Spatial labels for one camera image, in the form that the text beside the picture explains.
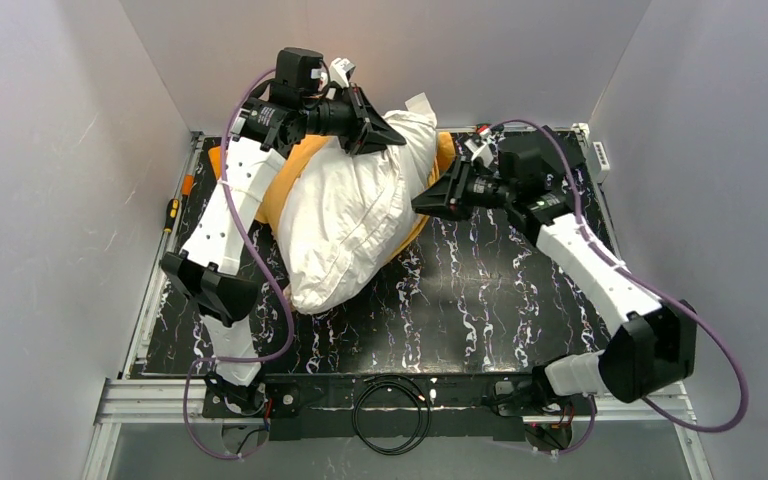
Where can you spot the white pillow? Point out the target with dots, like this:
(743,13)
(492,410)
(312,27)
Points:
(345,214)

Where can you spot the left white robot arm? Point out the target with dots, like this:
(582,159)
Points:
(206,268)

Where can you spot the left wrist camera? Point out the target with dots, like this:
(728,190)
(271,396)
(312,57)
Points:
(340,72)

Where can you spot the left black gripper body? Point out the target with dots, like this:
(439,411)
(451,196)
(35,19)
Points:
(359,118)

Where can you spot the orange printed pillowcase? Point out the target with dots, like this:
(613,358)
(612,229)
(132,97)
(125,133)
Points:
(275,198)

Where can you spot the yellow handled screwdriver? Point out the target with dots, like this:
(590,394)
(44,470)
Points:
(176,205)

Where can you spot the white power strip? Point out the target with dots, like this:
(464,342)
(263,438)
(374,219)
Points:
(600,164)

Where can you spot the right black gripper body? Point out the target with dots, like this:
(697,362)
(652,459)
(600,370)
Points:
(457,188)

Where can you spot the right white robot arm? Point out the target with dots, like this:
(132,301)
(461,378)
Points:
(651,345)

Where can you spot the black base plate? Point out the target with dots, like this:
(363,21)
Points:
(396,406)

